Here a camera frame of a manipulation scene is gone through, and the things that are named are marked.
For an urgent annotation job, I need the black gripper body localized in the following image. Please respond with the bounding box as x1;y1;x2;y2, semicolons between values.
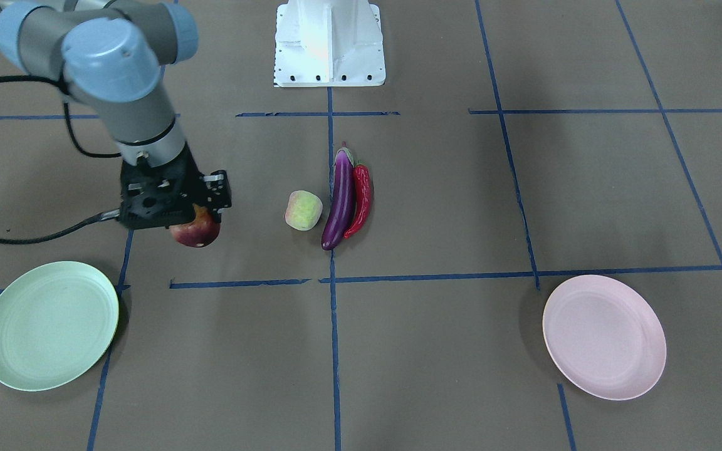
118;145;233;229

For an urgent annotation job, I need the red yellow apple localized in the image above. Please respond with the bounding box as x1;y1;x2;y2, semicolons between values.
168;204;221;248

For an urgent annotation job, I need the pale green peach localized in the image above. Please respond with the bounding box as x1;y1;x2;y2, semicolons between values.
284;190;323;231

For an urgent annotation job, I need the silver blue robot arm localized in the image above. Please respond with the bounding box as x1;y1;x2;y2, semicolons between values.
0;1;231;229

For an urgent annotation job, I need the light green plate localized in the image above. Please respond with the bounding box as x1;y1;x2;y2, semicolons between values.
0;261;120;392

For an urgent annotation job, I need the purple eggplant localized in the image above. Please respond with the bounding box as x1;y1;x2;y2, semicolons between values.
322;143;355;251

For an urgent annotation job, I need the red chili pepper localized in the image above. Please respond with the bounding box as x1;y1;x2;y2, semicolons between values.
343;165;373;239

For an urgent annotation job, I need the pink plate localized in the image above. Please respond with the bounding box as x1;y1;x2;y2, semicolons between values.
541;274;667;402

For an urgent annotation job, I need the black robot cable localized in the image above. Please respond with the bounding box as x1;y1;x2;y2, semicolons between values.
0;75;125;245

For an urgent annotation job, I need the white pedestal column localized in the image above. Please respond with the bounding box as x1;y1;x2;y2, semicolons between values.
273;1;387;88

